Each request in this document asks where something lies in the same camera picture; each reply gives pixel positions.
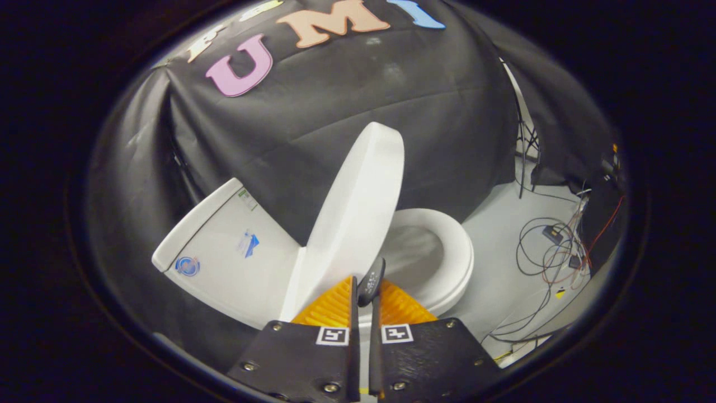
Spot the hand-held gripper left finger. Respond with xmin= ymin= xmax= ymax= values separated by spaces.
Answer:
xmin=227 ymin=274 xmax=362 ymax=403

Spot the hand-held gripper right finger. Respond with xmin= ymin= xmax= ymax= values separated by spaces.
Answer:
xmin=368 ymin=279 xmax=502 ymax=403

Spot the black lid pull tab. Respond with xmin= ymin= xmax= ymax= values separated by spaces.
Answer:
xmin=357 ymin=256 xmax=387 ymax=307

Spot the white toilet lid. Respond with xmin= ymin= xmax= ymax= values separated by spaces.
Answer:
xmin=279 ymin=121 xmax=405 ymax=322

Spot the white toilet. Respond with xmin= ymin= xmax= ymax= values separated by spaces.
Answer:
xmin=151 ymin=178 xmax=475 ymax=331

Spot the black tripod stand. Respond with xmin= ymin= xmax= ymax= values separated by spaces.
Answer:
xmin=514 ymin=101 xmax=541 ymax=200

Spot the black backdrop cloth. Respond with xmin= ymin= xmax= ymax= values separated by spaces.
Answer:
xmin=165 ymin=0 xmax=518 ymax=247
xmin=492 ymin=39 xmax=621 ymax=194
xmin=87 ymin=67 xmax=269 ymax=370

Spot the orange and black device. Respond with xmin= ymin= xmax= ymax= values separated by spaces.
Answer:
xmin=601 ymin=144 xmax=621 ymax=180

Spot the tangle of floor cables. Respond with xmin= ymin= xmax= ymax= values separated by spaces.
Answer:
xmin=481 ymin=188 xmax=593 ymax=354

